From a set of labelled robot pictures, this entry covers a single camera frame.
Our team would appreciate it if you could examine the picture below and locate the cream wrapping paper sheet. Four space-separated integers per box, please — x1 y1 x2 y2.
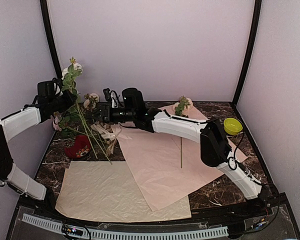
55 161 191 223

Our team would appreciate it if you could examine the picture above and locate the left black frame post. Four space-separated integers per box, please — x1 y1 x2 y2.
39 0 62 79

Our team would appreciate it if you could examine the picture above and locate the pink wrapping paper sheet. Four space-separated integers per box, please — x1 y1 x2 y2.
112 103 248 212

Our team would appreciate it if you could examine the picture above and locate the cream printed ribbon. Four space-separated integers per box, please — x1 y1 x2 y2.
90 121 122 157

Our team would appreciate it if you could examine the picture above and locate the small circuit board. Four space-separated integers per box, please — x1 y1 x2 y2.
61 225 84 236

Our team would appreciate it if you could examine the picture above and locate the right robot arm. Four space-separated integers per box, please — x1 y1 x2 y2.
92 87 270 217

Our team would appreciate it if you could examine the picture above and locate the pink fake flower bunch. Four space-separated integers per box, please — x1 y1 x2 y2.
53 93 99 135

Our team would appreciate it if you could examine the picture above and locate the right black frame post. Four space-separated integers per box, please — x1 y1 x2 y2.
231 0 262 108

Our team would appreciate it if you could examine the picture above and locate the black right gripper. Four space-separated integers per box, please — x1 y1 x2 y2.
88 103 136 124

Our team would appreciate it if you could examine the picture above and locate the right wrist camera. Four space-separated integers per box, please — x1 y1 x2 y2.
102 88 121 108

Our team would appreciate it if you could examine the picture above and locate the grey slotted cable duct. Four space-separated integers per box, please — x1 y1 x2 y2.
21 213 229 240

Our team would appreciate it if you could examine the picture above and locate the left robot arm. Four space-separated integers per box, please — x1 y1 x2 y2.
0 78 77 218

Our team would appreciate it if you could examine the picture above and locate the yellow-green plastic bowl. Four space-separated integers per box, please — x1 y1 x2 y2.
223 117 243 136

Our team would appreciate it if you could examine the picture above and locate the red floral bowl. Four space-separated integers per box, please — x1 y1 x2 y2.
64 135 92 159

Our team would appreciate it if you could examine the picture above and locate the black frame post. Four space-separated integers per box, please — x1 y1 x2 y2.
39 0 62 79
231 0 262 108

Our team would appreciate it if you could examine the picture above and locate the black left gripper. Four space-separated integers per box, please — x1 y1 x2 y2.
48 89 77 113

